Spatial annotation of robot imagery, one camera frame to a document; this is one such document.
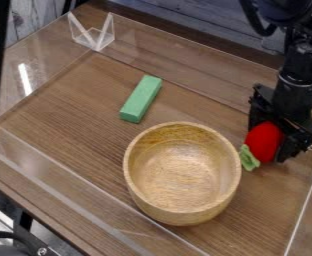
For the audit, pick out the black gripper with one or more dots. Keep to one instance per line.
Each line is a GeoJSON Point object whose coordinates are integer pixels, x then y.
{"type": "Point", "coordinates": [286, 105]}

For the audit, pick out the red plush strawberry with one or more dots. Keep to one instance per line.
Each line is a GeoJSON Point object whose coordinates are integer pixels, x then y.
{"type": "Point", "coordinates": [261, 145]}

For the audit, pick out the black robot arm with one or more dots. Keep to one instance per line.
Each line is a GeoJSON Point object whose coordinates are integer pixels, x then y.
{"type": "Point", "coordinates": [292, 16]}

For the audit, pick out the wooden bowl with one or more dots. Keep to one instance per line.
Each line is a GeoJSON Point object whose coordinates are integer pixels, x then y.
{"type": "Point", "coordinates": [183, 171]}

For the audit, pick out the green rectangular block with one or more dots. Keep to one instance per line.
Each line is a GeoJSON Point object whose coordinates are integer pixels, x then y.
{"type": "Point", "coordinates": [141, 99]}

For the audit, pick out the clear acrylic enclosure wall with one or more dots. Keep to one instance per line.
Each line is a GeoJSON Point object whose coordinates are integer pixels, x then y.
{"type": "Point", "coordinates": [103, 226]}

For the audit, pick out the clear acrylic corner bracket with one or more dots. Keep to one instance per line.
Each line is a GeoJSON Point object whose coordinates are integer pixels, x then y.
{"type": "Point", "coordinates": [92, 38]}

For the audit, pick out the black table leg bracket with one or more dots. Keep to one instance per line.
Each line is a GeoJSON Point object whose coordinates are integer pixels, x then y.
{"type": "Point", "coordinates": [28, 242]}

